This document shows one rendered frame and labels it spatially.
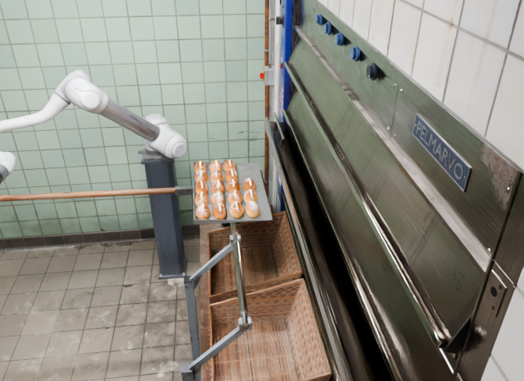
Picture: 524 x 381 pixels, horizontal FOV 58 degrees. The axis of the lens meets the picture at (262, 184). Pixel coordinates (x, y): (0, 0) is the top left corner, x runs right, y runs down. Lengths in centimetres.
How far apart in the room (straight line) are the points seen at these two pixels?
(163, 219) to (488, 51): 277
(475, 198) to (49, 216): 357
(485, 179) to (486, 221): 7
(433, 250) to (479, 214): 19
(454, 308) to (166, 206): 255
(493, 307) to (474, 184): 21
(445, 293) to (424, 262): 10
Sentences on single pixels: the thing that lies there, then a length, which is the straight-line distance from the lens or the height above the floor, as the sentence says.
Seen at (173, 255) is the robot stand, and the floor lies 22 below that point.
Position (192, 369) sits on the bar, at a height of 95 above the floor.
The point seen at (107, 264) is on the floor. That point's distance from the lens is 392.
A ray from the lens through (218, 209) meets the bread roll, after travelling 216.
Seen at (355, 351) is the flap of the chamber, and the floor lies 141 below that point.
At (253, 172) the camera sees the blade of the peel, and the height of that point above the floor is 117.
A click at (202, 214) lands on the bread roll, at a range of 215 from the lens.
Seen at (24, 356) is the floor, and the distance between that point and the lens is 346.
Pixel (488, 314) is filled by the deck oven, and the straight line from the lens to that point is 90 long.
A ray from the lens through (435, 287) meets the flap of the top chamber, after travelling 104.
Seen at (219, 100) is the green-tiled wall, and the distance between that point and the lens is 348.
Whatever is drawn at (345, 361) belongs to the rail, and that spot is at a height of 143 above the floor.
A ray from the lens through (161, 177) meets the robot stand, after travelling 317.
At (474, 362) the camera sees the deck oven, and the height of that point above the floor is 173.
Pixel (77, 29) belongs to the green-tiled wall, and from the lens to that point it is 343.
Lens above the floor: 244
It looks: 31 degrees down
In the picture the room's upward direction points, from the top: straight up
